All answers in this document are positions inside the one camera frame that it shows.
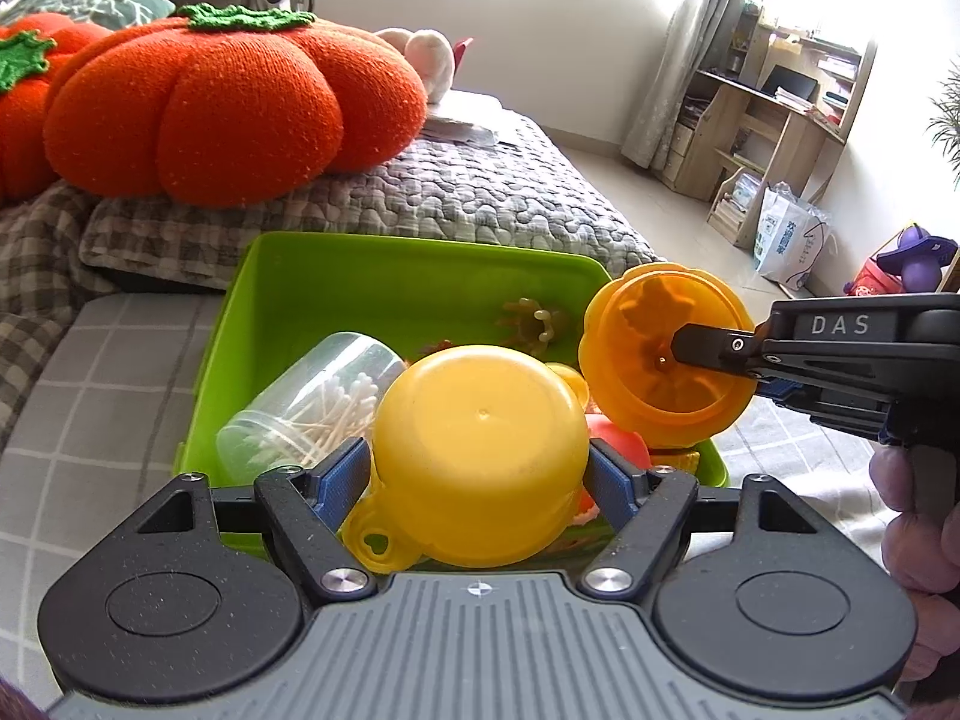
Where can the clear cotton swab jar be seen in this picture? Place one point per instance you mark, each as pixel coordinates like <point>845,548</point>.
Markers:
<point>315,382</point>

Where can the person's right hand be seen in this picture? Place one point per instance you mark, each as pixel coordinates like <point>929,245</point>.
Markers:
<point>934,577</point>

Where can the orange pumpkin cushion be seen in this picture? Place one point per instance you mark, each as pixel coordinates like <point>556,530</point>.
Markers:
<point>22,127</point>
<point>225,105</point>

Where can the purple plush toy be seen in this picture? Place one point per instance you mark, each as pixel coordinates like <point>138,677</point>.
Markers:
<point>919,247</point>

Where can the orange plastic lid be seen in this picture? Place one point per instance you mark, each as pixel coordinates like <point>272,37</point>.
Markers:
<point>637,405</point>

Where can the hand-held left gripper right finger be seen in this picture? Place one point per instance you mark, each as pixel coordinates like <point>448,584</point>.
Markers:
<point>611,484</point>

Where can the amber rubber hand toy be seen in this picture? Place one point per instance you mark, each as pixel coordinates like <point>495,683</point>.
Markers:
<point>536,326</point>

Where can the green plastic box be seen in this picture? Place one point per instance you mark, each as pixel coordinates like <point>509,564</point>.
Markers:
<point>375,285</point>

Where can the white plush toy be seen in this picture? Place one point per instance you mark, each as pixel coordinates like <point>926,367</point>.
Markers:
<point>427,60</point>

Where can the green potted plant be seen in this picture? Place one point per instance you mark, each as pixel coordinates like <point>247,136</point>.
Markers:
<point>951,120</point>

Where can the green patterned pillow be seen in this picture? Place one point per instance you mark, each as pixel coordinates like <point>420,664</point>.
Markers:
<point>97,4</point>

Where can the white folded cloth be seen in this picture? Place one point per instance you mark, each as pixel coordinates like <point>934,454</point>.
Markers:
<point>469,116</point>

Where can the toy corn half green tip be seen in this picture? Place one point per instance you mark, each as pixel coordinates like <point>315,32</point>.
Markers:
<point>679,459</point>

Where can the black laptop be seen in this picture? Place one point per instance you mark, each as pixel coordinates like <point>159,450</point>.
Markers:
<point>787,82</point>

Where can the grey curtain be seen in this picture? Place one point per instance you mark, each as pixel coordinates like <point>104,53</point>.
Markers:
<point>690,52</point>

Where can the light wooden shelf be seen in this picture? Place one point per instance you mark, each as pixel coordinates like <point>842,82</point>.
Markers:
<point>952,277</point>

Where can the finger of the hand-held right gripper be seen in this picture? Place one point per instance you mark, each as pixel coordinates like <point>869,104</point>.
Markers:
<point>712,346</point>
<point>781,391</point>

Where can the wooden desk with shelves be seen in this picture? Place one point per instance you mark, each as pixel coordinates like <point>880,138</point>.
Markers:
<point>795,142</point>

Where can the grey checkered quilt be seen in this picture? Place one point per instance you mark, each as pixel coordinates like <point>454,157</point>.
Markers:
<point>465,195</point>

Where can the yellow plastic cup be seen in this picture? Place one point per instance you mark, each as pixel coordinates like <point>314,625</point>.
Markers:
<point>480,450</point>

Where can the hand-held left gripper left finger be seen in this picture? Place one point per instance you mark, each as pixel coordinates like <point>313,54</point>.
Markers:
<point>341,480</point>

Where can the pink pig toy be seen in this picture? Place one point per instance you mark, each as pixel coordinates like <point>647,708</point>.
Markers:
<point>622,446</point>

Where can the white shopping bag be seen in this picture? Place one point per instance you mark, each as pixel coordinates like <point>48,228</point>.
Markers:
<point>784,240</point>

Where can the grey grid bed sheet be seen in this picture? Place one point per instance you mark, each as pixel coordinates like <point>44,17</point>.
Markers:
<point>112,405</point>

